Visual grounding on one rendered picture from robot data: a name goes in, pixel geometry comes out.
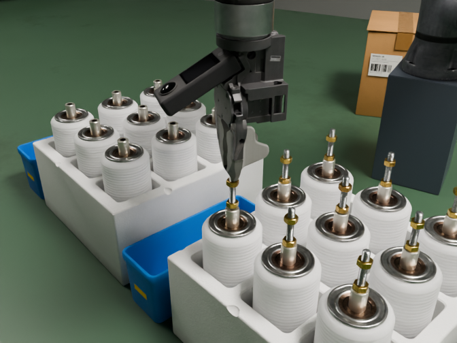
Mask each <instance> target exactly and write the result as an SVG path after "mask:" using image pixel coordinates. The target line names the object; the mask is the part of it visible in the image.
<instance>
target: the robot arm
mask: <svg viewBox="0 0 457 343"><path fill-rule="evenodd" d="M274 7H275V0H214V26H215V31H216V32H217V33H216V45H217V46H218V48H216V49H215V50H214V51H212V52H210V53H209V54H208V55H206V56H204V57H203V58H202V59H200V60H199V61H197V62H196V63H194V64H193V65H191V66H190V67H189V68H187V69H185V70H184V71H183V72H181V73H179V74H178V75H177V76H175V77H174V78H172V79H170V80H169V81H168V82H166V83H164V84H163V85H162V86H160V87H158V88H157V89H156V90H155V91H154V96H155V97H156V99H157V101H158V103H159V105H160V106H161V108H162V109H163V111H164V112H165V114H166V115H168V116H173V115H174V114H176V113H178V112H179V111H180V110H182V109H183V108H185V107H186V106H187V105H189V104H191V103H192V102H193V101H195V100H197V99H198V98H199V97H201V96H203V95H204V94H205V93H207V92H209V91H210V90H211V89H213V88H214V103H215V106H214V112H215V122H216V132H217V138H218V143H219V149H220V155H221V159H222V164H223V167H224V168H225V170H226V172H227V173H228V175H229V176H230V177H231V179H232V180H233V181H238V179H239V177H240V174H241V170H242V169H243V168H244V167H245V166H247V165H250V164H252V163H255V162H257V161H259V160H261V159H263V158H265V157H266V156H267V155H268V154H269V147H268V145H266V144H264V143H261V142H258V135H257V133H255V130H254V128H253V127H252V126H250V125H247V123H255V122H256V123H265V122H271V123H272V122H277V121H282V120H286V114H287V103H288V84H287V83H286V82H285V81H284V80H283V75H284V51H285V38H286V36H285V35H282V34H281V35H279V34H278V32H277V31H276V30H274V29H273V21H274ZM402 70H403V71H404V72H406V73H407V74H409V75H412V76H415V77H418V78H424V79H428V80H457V0H422V1H421V5H420V12H419V16H418V23H417V27H416V34H415V37H414V40H413V42H412V44H411V45H410V47H409V49H408V51H407V54H406V55H405V57H404V59H403V64H402ZM283 95H284V112H282V98H283Z"/></svg>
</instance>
